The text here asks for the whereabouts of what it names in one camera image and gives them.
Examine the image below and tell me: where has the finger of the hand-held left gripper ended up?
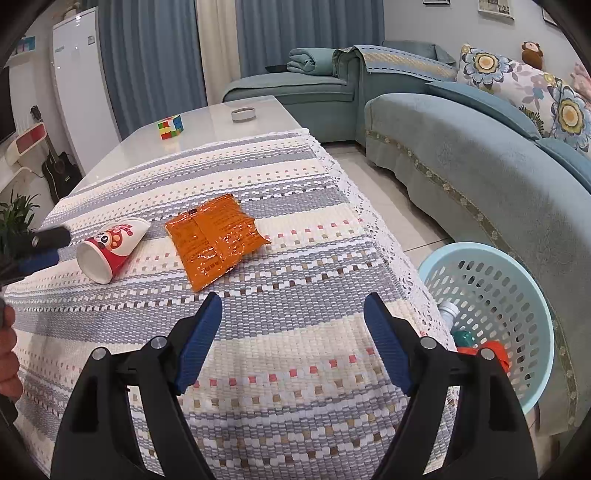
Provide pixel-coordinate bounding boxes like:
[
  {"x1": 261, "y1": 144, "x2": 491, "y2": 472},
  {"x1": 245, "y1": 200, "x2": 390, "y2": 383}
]
[
  {"x1": 0, "y1": 250, "x2": 60, "y2": 289},
  {"x1": 28, "y1": 225, "x2": 72, "y2": 250}
]

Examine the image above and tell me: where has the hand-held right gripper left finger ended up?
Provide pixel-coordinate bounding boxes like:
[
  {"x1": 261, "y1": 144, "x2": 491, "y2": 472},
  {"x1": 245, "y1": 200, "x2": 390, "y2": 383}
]
[{"x1": 51, "y1": 292, "x2": 223, "y2": 480}]

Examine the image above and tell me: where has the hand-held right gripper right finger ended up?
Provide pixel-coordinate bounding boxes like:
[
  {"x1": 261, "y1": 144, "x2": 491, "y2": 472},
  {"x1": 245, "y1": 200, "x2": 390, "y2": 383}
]
[{"x1": 364, "y1": 292, "x2": 539, "y2": 480}]

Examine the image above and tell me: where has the red paper cup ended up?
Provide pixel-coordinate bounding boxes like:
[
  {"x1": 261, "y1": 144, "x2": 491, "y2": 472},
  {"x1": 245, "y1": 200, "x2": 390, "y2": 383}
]
[{"x1": 76, "y1": 218, "x2": 152, "y2": 283}]

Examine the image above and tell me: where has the clear plastic bottle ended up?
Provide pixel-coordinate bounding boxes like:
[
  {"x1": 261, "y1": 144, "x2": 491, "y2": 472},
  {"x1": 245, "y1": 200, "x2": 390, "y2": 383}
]
[{"x1": 438, "y1": 302, "x2": 460, "y2": 333}]

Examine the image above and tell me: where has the orange snack packet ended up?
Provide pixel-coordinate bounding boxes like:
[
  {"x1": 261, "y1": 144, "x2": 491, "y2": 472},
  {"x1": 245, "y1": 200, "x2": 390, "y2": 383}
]
[{"x1": 165, "y1": 194, "x2": 272, "y2": 294}]

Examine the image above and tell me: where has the orange plastic bag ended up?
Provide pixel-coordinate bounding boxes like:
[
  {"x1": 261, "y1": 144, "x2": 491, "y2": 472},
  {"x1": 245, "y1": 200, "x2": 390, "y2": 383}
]
[{"x1": 457, "y1": 342, "x2": 511, "y2": 370}]

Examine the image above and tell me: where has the light blue plastic basket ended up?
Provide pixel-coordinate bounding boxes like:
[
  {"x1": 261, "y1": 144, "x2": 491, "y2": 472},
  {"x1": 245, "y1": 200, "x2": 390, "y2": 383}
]
[{"x1": 418, "y1": 241, "x2": 555, "y2": 411}]

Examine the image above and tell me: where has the person's left hand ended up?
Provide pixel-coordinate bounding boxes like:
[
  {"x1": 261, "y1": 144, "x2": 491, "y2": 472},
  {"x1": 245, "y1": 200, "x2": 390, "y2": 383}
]
[{"x1": 0, "y1": 302, "x2": 23, "y2": 398}]

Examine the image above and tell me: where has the green potted plant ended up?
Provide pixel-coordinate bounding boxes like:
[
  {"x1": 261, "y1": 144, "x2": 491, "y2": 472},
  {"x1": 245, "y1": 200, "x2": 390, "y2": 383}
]
[{"x1": 0, "y1": 191, "x2": 42, "y2": 259}]

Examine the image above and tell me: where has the black acoustic guitar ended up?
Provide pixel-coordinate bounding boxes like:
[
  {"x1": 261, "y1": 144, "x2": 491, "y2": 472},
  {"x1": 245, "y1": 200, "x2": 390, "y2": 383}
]
[{"x1": 30, "y1": 105, "x2": 84, "y2": 204}]

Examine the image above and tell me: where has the woven striped tablecloth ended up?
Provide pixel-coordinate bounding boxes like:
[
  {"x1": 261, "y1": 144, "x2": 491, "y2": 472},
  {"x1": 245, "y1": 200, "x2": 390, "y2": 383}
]
[{"x1": 0, "y1": 129, "x2": 462, "y2": 480}]

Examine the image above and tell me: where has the black television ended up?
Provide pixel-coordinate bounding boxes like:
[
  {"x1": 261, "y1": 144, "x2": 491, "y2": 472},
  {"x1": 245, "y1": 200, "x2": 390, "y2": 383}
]
[{"x1": 0, "y1": 65, "x2": 17, "y2": 146}]

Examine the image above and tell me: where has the white refrigerator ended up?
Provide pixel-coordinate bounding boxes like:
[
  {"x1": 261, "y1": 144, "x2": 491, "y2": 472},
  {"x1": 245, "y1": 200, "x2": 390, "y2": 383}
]
[{"x1": 51, "y1": 7, "x2": 122, "y2": 176}]

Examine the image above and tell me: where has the colourful puzzle cube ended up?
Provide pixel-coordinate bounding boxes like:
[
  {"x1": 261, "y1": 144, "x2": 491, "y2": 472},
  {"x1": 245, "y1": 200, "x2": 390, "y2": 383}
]
[{"x1": 156, "y1": 115, "x2": 184, "y2": 139}]

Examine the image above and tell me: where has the white coffee table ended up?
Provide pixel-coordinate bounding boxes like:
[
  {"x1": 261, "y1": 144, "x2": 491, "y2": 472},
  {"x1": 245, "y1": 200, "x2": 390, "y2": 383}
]
[{"x1": 69, "y1": 96, "x2": 310, "y2": 195}]

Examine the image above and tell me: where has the blue curtain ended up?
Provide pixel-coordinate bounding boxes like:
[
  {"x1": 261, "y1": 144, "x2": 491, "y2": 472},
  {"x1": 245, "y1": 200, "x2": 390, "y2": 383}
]
[
  {"x1": 235, "y1": 0, "x2": 386, "y2": 79},
  {"x1": 99, "y1": 0, "x2": 208, "y2": 139}
]

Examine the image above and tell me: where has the teal sofa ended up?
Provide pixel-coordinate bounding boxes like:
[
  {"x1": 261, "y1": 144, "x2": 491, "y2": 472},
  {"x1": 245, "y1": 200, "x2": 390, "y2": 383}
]
[{"x1": 222, "y1": 41, "x2": 591, "y2": 435}]

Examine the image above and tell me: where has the white curtain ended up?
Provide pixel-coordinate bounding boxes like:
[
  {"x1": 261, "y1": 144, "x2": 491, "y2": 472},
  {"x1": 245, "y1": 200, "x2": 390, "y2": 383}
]
[{"x1": 196, "y1": 0, "x2": 241, "y2": 102}]

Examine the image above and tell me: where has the blue pillow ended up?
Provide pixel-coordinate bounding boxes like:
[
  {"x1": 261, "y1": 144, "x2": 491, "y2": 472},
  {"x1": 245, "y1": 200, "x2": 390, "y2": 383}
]
[{"x1": 536, "y1": 136, "x2": 591, "y2": 195}]

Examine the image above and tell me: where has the floral cushion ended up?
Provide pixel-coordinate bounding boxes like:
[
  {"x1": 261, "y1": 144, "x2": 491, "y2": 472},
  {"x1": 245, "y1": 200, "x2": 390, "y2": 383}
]
[
  {"x1": 456, "y1": 44, "x2": 561, "y2": 137},
  {"x1": 531, "y1": 76, "x2": 591, "y2": 153}
]

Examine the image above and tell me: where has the folded teal blanket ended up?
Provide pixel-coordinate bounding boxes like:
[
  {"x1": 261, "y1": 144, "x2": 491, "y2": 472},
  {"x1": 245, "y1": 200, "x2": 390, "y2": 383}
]
[{"x1": 286, "y1": 47, "x2": 338, "y2": 77}]

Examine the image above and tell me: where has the brown monkey plush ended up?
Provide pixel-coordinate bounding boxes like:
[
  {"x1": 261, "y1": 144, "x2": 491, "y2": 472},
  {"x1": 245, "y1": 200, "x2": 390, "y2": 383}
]
[{"x1": 522, "y1": 41, "x2": 544, "y2": 70}]

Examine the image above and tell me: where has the pink pig plush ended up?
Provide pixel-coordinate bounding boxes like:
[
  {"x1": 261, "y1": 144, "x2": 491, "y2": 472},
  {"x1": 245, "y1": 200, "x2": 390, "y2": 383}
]
[{"x1": 570, "y1": 60, "x2": 591, "y2": 100}]

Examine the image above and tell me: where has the white curved wall shelf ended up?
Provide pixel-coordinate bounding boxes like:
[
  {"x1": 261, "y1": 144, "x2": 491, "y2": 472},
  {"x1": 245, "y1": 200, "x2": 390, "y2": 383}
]
[{"x1": 0, "y1": 46, "x2": 49, "y2": 185}]

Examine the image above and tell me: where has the white newsprint wall canvas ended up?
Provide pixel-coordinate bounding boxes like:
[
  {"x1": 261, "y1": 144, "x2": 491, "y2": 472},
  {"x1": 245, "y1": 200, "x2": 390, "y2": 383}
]
[{"x1": 478, "y1": 0, "x2": 515, "y2": 19}]

